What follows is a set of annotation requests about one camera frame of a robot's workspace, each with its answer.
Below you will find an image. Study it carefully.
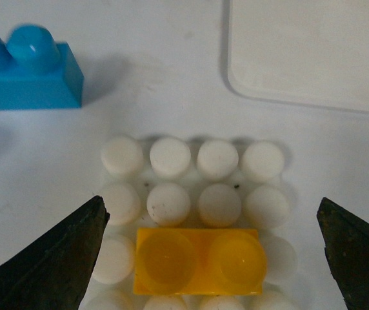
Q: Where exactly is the blue three-stud toy block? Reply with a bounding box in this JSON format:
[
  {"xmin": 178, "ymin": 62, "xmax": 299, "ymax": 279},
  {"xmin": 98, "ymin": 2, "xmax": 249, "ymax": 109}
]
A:
[{"xmin": 0, "ymin": 24, "xmax": 84, "ymax": 110}]

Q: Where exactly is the white studded base plate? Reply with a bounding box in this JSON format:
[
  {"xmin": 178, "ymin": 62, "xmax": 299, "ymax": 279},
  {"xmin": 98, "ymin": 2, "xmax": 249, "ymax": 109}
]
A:
[{"xmin": 81, "ymin": 136, "xmax": 297, "ymax": 309}]

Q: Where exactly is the white lamp stand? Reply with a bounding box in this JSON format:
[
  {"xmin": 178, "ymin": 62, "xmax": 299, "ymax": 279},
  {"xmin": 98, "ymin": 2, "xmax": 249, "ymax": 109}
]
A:
[{"xmin": 227, "ymin": 1, "xmax": 369, "ymax": 112}]

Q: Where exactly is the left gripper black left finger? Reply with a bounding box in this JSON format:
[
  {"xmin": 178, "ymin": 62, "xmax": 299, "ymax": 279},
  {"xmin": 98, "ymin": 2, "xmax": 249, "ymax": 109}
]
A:
[{"xmin": 0, "ymin": 196, "xmax": 110, "ymax": 309}]

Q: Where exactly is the yellow two-stud toy block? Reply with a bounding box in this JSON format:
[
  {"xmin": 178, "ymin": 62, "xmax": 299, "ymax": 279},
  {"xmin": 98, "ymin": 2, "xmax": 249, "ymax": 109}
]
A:
[{"xmin": 133, "ymin": 228, "xmax": 267, "ymax": 296}]

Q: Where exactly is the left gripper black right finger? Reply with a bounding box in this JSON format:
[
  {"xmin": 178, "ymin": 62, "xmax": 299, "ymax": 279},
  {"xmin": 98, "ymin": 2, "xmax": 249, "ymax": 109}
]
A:
[{"xmin": 317, "ymin": 198, "xmax": 369, "ymax": 309}]

